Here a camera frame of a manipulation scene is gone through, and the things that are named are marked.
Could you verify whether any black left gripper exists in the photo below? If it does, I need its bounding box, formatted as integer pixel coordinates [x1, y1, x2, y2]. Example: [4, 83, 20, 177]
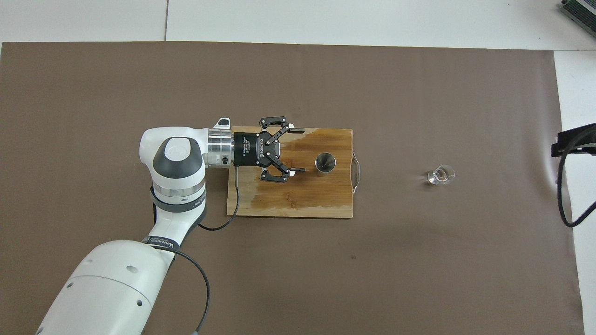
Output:
[233, 116, 306, 183]

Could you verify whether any steel double jigger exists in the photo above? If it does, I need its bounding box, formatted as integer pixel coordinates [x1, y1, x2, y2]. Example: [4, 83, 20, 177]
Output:
[315, 152, 337, 178]

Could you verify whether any small clear glass cup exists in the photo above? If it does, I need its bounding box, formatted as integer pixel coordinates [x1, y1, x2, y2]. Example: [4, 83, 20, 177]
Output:
[427, 164, 455, 186]

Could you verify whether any wooden cutting board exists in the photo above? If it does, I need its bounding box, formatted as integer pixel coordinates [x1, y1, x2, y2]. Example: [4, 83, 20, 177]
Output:
[227, 126, 360, 218]

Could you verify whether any grey ribbed device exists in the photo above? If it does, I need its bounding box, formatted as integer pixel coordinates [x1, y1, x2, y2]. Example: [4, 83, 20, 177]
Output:
[559, 0, 596, 25]

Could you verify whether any brown table mat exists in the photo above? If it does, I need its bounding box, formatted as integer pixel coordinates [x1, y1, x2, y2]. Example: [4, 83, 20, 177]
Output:
[0, 41, 585, 335]

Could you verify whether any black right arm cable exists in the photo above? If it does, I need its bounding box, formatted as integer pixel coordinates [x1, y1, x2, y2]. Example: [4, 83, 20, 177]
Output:
[556, 137, 596, 228]

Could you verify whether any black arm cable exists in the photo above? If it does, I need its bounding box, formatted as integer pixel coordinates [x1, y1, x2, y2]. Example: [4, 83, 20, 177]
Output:
[556, 137, 596, 228]
[170, 166, 241, 335]

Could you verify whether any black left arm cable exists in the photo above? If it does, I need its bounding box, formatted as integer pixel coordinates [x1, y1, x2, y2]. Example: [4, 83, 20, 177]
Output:
[170, 166, 241, 335]

